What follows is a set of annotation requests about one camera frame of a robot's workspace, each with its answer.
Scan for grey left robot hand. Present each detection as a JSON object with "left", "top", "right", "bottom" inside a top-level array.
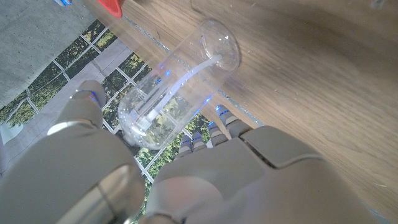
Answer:
[{"left": 0, "top": 79, "right": 383, "bottom": 224}]

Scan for clear pump dispenser bottle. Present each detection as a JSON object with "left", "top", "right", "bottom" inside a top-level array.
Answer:
[{"left": 117, "top": 19, "right": 242, "bottom": 150}]

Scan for red bowl plate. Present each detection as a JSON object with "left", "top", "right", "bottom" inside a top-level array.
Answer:
[{"left": 98, "top": 0, "right": 125, "bottom": 19}]

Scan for printed window backdrop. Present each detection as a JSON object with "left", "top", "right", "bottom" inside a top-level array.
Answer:
[{"left": 0, "top": 19, "right": 212, "bottom": 224}]

